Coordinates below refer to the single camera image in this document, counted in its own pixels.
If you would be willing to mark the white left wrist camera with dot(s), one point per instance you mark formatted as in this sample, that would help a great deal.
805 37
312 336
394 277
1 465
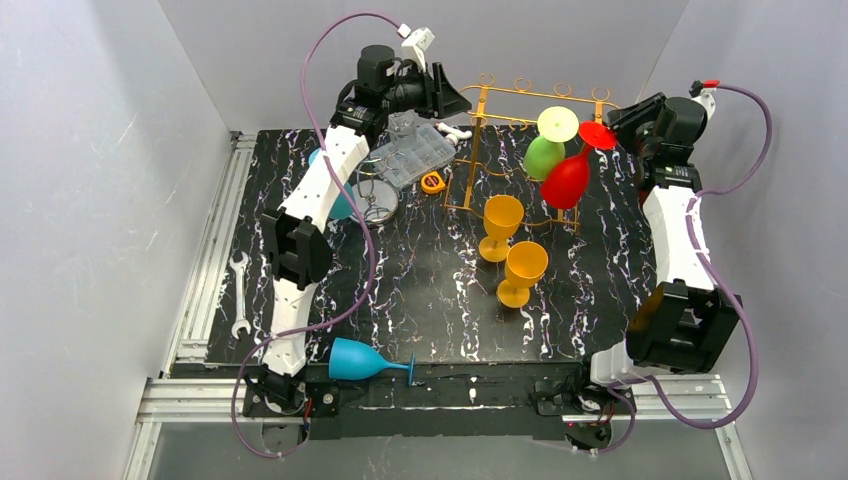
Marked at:
414 44

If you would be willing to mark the blue plastic goblet back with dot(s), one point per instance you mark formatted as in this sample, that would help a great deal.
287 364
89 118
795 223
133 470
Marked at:
352 360

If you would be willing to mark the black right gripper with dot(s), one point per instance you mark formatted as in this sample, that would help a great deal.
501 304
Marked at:
631 122

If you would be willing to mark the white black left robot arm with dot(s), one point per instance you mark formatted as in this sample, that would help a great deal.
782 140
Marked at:
299 256

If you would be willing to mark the orange plastic goblet near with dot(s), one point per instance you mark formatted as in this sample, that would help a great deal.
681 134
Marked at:
525 265

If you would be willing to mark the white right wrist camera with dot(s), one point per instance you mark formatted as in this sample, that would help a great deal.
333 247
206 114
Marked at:
702 92

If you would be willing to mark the red plastic goblet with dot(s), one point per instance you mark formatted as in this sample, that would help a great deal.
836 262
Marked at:
569 180

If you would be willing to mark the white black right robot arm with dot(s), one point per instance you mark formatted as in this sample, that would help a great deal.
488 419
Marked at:
684 324

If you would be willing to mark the white small tool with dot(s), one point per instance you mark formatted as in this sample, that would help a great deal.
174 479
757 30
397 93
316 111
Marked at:
453 135

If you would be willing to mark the orange plastic goblet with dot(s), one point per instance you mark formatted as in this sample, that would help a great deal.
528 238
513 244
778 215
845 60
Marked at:
525 265
502 217

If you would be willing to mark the gold wire glass rack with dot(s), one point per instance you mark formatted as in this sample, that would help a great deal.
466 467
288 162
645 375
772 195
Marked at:
493 161

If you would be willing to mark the chrome spiral glass rack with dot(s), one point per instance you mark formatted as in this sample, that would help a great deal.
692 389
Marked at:
377 199

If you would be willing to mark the clear plastic parts box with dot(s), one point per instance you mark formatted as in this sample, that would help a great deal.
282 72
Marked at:
405 161

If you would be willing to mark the yellow tape measure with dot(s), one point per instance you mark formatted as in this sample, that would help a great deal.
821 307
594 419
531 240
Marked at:
433 183

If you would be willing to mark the green plastic goblet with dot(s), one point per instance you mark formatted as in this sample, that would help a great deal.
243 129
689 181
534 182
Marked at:
556 126

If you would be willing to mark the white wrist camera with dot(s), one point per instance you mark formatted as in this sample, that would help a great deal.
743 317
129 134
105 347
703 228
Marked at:
702 92
414 44

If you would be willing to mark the silver open-end wrench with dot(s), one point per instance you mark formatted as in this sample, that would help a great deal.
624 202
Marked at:
239 267

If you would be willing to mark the clear glass wine glass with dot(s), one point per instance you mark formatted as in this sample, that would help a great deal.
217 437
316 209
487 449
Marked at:
402 129

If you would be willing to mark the blue plastic goblet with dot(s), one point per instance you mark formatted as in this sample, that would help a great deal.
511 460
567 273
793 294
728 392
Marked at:
352 360
341 208

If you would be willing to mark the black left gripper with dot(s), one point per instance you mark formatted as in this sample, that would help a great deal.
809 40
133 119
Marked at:
431 92

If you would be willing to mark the orange plastic goblet far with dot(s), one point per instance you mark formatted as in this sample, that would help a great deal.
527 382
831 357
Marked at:
502 217

